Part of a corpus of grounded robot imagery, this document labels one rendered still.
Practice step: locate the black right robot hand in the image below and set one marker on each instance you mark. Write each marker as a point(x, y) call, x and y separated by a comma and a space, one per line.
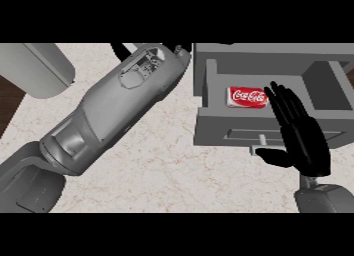
point(302, 140)

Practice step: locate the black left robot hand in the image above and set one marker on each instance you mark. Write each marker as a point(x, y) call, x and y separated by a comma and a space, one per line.
point(119, 50)

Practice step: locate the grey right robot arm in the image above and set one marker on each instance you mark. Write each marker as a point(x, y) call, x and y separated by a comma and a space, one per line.
point(327, 200)

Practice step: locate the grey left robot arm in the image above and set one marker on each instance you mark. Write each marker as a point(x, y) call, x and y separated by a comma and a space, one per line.
point(110, 103)

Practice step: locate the grey open drawer box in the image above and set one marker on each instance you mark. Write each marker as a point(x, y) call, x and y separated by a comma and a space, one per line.
point(327, 90)

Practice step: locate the red soda can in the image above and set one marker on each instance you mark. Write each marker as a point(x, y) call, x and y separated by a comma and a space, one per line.
point(246, 97)

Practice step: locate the pale grey rounded appliance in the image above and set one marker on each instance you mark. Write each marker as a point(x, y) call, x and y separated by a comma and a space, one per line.
point(26, 70)

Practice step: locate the grey cabinet body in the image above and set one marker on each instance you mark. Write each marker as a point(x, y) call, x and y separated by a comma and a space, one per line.
point(283, 53)

